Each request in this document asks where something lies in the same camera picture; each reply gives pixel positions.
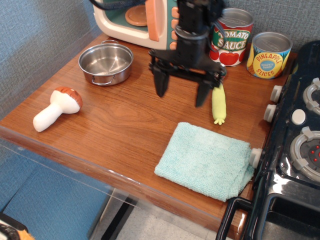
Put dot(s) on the toy microwave teal and cream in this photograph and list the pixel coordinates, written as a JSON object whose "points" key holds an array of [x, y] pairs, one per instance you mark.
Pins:
{"points": [[162, 18]]}

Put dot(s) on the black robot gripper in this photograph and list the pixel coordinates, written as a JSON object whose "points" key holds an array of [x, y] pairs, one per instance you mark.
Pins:
{"points": [[189, 61]]}

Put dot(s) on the light blue folded cloth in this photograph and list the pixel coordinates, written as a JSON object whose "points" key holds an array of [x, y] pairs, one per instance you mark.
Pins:
{"points": [[206, 162]]}

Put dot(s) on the black basket with orange item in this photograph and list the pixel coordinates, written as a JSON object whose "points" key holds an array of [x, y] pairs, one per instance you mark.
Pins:
{"points": [[11, 229]]}

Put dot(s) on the black toy stove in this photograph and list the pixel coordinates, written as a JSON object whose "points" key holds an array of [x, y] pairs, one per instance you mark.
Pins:
{"points": [[286, 199]]}

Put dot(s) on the scoop with yellow handle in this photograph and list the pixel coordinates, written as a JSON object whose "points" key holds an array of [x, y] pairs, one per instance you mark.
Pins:
{"points": [[219, 106]]}

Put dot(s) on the small steel pot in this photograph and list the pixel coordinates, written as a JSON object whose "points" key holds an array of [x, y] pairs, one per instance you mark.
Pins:
{"points": [[106, 64]]}

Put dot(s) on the plush mushroom toy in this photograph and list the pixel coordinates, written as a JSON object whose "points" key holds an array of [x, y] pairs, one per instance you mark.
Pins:
{"points": [[63, 100]]}

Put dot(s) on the pineapple slices can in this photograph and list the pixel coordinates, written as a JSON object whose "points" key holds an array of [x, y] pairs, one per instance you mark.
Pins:
{"points": [[268, 55]]}

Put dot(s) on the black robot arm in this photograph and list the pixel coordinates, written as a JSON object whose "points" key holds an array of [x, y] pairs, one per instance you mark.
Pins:
{"points": [[196, 14]]}

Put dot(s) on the tomato sauce can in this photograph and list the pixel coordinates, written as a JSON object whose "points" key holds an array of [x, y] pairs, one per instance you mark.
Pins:
{"points": [[230, 36]]}

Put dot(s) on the orange toy plate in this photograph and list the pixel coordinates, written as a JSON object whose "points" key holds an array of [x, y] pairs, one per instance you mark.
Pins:
{"points": [[137, 16]]}

